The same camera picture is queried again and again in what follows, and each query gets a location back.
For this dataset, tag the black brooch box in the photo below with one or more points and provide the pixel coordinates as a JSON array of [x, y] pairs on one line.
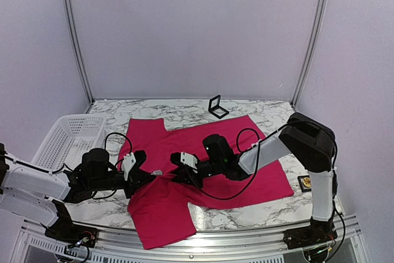
[[302, 187], [216, 109]]

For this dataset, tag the aluminium corner post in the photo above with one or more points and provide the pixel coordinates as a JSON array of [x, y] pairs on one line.
[[307, 61], [76, 48]]

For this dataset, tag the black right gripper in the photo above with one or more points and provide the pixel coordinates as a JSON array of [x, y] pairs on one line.
[[183, 174]]

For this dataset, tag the aluminium left corner post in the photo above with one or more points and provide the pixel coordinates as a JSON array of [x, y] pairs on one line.
[[76, 48]]

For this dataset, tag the white plastic basket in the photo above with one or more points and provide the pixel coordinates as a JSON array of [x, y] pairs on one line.
[[69, 138]]

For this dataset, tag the aluminium right corner post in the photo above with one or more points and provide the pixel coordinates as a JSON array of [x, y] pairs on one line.
[[307, 61]]

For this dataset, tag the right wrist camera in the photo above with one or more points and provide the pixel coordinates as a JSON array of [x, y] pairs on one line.
[[184, 159]]

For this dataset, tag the gold brooch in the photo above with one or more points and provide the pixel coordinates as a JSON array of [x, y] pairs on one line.
[[307, 182]]

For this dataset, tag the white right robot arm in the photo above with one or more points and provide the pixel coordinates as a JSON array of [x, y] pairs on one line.
[[314, 146]]

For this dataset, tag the silver round brooch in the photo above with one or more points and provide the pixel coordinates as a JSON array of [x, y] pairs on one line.
[[157, 173]]

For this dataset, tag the aluminium front frame rail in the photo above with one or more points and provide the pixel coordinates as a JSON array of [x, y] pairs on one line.
[[264, 244]]

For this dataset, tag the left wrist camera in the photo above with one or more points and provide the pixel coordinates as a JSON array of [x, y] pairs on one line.
[[131, 163]]

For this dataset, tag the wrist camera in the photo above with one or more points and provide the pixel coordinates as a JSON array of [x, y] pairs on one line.
[[184, 159], [131, 163]]

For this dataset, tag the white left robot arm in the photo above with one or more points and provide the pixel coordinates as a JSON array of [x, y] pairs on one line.
[[41, 195]]

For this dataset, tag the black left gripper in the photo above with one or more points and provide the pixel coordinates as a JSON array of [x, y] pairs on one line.
[[136, 180]]

